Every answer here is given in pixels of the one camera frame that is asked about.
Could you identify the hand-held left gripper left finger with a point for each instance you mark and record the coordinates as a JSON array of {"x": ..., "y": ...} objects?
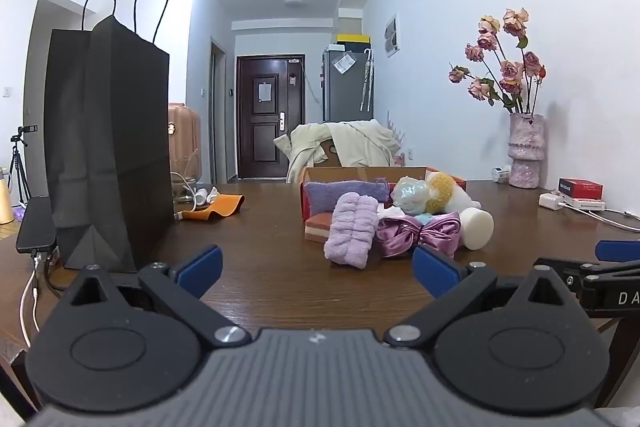
[{"x": 202, "y": 264}]

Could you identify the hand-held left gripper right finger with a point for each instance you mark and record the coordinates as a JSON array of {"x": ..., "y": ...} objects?
[{"x": 435, "y": 269}]

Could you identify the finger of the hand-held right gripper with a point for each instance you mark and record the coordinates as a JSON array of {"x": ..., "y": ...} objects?
[
  {"x": 617, "y": 251},
  {"x": 555, "y": 268}
]

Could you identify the pink satin bow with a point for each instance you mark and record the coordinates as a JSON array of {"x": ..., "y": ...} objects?
[{"x": 435, "y": 232}]

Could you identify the yellow plush toy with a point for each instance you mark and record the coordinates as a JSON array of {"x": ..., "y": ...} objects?
[{"x": 440, "y": 189}]

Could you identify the light purple fluffy headband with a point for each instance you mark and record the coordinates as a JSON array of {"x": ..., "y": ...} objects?
[{"x": 350, "y": 227}]

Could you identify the orange scouring sponge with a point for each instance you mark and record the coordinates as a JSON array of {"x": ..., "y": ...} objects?
[{"x": 317, "y": 224}]

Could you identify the orange cardboard box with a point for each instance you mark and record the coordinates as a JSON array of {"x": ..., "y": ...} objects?
[{"x": 345, "y": 174}]

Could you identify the purple knit cloth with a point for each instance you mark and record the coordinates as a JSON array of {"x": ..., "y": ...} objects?
[{"x": 325, "y": 194}]

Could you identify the white flat box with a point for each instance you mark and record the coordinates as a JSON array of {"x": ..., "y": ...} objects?
[{"x": 590, "y": 204}]

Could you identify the white foam cylinder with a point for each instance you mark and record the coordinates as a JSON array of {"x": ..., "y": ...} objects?
[{"x": 477, "y": 229}]

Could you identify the orange face mask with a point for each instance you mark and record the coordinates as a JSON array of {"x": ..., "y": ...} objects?
[{"x": 225, "y": 204}]

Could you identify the white charger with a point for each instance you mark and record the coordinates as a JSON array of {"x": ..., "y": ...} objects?
[{"x": 550, "y": 201}]

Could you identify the white spray bottle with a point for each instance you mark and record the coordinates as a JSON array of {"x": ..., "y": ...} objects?
[{"x": 201, "y": 197}]

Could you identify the small white object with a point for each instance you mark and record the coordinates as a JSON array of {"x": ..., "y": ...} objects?
[{"x": 213, "y": 196}]

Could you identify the red box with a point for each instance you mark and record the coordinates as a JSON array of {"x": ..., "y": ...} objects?
[{"x": 582, "y": 187}]

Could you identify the small white gadget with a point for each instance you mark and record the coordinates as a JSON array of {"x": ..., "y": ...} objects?
[{"x": 500, "y": 174}]

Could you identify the pink textured vase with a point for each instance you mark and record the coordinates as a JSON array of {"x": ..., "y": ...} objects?
[{"x": 525, "y": 157}]

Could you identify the pink suitcase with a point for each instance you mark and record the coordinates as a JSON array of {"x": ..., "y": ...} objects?
[{"x": 185, "y": 132}]

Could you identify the beige coat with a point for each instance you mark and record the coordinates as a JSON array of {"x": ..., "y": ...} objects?
[{"x": 360, "y": 142}]

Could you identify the dark brown door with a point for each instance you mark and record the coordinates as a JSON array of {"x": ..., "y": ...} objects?
[{"x": 270, "y": 132}]

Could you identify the wooden chair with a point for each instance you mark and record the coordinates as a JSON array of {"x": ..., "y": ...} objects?
[{"x": 332, "y": 152}]

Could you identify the black paper bag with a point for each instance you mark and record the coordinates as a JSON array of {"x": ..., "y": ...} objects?
[{"x": 110, "y": 132}]

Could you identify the black power bank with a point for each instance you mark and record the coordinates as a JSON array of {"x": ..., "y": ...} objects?
[{"x": 37, "y": 222}]

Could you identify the grey refrigerator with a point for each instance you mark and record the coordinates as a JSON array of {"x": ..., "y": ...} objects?
[{"x": 345, "y": 97}]

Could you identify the dried pink flowers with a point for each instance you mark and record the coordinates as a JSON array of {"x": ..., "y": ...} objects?
[{"x": 510, "y": 69}]

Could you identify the white folded umbrella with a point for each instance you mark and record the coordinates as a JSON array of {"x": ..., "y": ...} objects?
[{"x": 368, "y": 77}]

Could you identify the gold thermos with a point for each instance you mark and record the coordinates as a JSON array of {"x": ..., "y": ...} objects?
[{"x": 5, "y": 202}]

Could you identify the white paper sheet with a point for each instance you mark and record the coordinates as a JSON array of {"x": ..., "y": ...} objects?
[{"x": 344, "y": 63}]

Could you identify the yellow box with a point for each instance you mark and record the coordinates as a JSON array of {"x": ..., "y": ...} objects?
[{"x": 352, "y": 39}]

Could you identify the black tripod with camera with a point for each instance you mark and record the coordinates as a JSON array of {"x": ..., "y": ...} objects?
[{"x": 20, "y": 167}]

